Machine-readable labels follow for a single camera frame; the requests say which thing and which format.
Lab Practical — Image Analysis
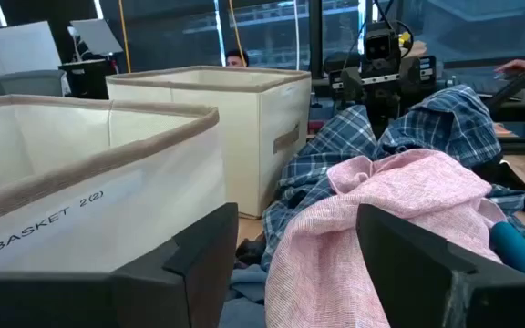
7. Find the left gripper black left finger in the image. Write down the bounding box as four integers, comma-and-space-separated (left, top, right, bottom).
0, 202, 240, 328

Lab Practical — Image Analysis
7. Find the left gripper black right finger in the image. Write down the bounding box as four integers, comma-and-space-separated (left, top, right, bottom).
355, 203, 525, 328

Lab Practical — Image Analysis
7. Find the teal sock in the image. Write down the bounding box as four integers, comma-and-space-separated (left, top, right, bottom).
489, 221, 525, 279

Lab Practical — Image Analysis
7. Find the pink button shirt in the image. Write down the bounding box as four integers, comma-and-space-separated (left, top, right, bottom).
264, 149, 509, 328

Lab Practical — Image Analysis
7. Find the blue plaid shirt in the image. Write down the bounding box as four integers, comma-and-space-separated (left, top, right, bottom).
262, 84, 525, 272

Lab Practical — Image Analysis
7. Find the left beige fabric bin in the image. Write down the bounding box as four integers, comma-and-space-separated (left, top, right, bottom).
0, 94, 227, 274

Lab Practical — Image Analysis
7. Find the person's hand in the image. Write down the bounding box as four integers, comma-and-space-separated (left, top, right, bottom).
493, 57, 525, 77

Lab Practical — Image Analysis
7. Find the blue garment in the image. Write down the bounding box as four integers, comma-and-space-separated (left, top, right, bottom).
219, 263, 269, 328

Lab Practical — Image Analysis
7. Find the beige fabric basket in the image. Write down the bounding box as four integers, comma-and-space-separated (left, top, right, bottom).
106, 66, 313, 219

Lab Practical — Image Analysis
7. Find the person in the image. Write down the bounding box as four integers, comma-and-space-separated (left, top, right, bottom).
224, 48, 251, 68

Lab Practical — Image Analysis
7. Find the black equipment box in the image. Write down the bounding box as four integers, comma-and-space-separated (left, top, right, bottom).
58, 58, 118, 100

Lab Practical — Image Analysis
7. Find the grey bin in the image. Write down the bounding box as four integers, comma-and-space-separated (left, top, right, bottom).
0, 68, 67, 97

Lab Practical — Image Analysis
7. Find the white tilted panel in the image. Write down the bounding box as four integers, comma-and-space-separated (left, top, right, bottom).
69, 17, 125, 58

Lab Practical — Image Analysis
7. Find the whiteboard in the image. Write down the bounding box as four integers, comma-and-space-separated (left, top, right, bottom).
0, 20, 63, 77

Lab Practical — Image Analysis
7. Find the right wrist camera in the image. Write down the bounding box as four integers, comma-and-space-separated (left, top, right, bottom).
363, 21, 403, 74

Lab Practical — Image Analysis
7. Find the black aluminium frame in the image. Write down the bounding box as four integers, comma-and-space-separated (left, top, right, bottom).
485, 49, 525, 154

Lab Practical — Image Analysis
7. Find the yellow cable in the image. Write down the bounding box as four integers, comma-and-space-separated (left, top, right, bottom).
117, 0, 132, 74
228, 0, 247, 65

